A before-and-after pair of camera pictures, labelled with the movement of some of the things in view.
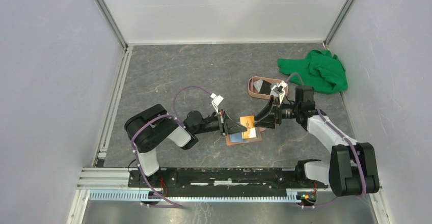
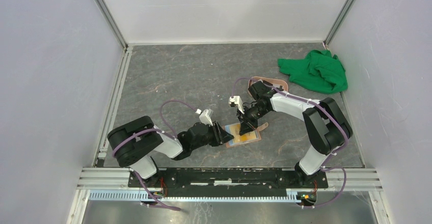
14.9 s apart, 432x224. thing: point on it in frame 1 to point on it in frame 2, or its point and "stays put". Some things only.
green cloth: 320,73 stays put
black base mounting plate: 222,179 stays put
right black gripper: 266,120 to 248,126
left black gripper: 224,119 to 221,136
